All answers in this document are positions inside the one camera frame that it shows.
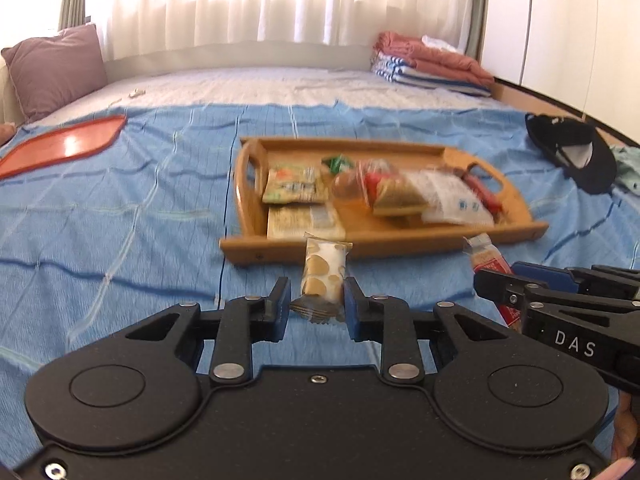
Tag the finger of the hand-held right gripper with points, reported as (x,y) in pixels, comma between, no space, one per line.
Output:
(500,287)
(545,274)

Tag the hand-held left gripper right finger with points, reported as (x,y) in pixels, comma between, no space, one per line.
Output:
(352,310)

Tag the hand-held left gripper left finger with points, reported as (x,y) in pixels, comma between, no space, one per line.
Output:
(280,307)

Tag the red packet with clear ends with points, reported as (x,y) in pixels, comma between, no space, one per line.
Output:
(487,260)

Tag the cream packet with gold circles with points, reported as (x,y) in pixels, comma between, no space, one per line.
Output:
(322,280)

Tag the long gold snack packet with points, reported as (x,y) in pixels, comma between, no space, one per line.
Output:
(300,222)

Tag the bright red snack packet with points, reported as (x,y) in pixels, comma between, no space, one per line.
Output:
(485,195)

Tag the large white snack packet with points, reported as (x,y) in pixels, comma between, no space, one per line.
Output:
(450,200)

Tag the jelly cup with red-white lid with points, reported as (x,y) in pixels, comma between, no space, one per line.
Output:
(350,190)

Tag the green orange printed snack packet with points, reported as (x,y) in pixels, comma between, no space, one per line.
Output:
(292,185)

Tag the clear packet with yellow snack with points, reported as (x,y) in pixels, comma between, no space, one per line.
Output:
(390,170)

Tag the person's right forearm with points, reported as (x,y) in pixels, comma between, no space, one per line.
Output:
(617,469)

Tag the person's right hand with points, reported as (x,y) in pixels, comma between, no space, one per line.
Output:
(631,425)

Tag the light green jacket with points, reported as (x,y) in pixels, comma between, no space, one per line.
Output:
(627,167)

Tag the black baseball cap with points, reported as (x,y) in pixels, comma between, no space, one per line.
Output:
(565,135)

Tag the blue checked bedsheet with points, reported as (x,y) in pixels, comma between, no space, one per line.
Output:
(125,240)

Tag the folded blue striped towel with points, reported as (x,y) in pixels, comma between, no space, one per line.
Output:
(425,80)

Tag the white quilted mattress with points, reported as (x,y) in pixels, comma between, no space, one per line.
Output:
(250,87)

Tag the folded salmon blanket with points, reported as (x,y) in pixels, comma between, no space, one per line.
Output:
(440,62)

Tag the white wardrobe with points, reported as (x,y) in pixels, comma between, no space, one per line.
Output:
(565,30)

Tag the beige padded bed board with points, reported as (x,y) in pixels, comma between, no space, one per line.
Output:
(240,60)

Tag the folded white cloth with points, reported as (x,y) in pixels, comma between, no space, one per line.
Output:
(439,42)

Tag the red plastic tray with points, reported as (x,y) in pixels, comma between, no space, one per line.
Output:
(65,142)

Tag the white sheer curtain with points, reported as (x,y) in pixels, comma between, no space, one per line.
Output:
(280,2)

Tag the purple pillow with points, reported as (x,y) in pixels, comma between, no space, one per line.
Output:
(57,72)

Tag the wooden bed frame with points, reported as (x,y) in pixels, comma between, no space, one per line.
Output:
(550,105)

